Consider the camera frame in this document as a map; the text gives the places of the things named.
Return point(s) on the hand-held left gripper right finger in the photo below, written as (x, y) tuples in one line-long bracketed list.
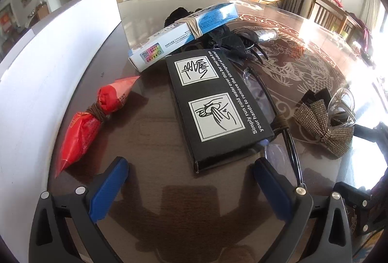
[(272, 187)]

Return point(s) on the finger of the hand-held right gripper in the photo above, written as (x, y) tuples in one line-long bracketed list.
[(360, 205), (371, 133)]

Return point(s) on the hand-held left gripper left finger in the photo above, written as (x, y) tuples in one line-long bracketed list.
[(106, 187)]

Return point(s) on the rhinestone bow hair clip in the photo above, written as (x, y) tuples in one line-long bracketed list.
[(312, 117)]

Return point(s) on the black printed box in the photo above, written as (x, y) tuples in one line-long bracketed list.
[(180, 99)]

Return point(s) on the black mesh hair clip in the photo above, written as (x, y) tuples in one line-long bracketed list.
[(230, 43)]

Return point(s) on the dark glass desktop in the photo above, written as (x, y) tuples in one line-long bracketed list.
[(151, 190)]

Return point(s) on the clear claw hair clip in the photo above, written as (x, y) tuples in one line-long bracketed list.
[(342, 99)]

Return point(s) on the clear glasses with black temples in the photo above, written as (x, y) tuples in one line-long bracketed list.
[(292, 141)]

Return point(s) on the red plastic packet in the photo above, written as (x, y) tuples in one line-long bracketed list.
[(81, 129)]

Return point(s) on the chair with clothes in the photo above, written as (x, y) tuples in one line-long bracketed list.
[(362, 35)]

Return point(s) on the white board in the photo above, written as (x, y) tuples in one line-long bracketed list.
[(45, 84)]

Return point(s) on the wooden chair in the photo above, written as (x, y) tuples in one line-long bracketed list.
[(329, 9)]

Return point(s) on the blue and white box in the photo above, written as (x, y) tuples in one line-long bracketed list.
[(212, 17)]

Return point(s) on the black cloth item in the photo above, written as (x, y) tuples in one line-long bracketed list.
[(178, 13)]

